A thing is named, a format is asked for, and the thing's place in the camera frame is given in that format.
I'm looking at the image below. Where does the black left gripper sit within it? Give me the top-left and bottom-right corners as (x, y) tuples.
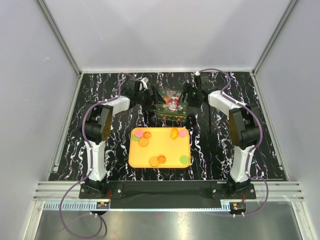
(135, 85), (166, 111)

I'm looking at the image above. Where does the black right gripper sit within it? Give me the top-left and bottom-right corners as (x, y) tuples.
(177, 82), (202, 109)

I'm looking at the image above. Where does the gold tin lid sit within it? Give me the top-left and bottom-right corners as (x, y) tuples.
(156, 89), (188, 114)

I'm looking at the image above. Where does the green christmas cookie tin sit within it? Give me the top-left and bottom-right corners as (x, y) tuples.
(155, 105), (189, 123)

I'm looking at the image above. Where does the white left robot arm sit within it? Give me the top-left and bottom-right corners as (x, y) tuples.
(80, 77), (157, 198)

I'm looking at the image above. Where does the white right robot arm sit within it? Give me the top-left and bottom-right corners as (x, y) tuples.
(175, 68), (263, 199)

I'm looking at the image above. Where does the orange swirl butter cookie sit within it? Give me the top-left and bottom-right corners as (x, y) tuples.
(143, 131), (152, 139)

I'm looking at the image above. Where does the orange chick cookie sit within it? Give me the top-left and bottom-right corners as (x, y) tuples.
(170, 128), (179, 140)

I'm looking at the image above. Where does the pink sandwich cookie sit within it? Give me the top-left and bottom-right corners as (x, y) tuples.
(134, 130), (144, 138)
(178, 129), (188, 138)

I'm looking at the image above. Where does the pink sandwich cookie right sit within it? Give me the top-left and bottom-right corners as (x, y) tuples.
(178, 129), (188, 138)

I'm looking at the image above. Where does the green sandwich cookie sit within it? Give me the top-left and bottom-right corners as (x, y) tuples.
(179, 155), (190, 165)
(132, 135), (141, 142)

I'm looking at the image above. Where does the large round dotted biscuit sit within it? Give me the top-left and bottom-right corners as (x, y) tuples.
(138, 137), (149, 147)

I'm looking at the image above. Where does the yellow plastic tray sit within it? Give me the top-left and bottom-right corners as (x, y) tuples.
(128, 127), (191, 169)

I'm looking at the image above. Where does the orange swirl cookie lower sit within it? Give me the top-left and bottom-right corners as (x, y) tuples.
(157, 155), (166, 164)

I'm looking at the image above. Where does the round dotted biscuit lower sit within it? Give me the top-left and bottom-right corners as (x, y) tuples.
(149, 157), (160, 168)

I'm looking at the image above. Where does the green sandwich cookie right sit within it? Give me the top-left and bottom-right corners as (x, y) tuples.
(179, 155), (190, 165)

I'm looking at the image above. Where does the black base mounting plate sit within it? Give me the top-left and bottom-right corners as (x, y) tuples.
(79, 180), (257, 210)

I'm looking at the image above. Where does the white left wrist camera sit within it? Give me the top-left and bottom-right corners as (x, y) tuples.
(140, 77), (149, 89)

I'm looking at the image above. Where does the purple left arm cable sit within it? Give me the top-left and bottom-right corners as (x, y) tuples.
(59, 72), (136, 238)

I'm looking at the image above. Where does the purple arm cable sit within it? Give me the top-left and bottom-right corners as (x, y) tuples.
(59, 72), (136, 238)
(196, 68), (270, 216)

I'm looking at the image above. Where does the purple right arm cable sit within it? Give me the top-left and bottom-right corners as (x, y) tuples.
(196, 68), (270, 216)

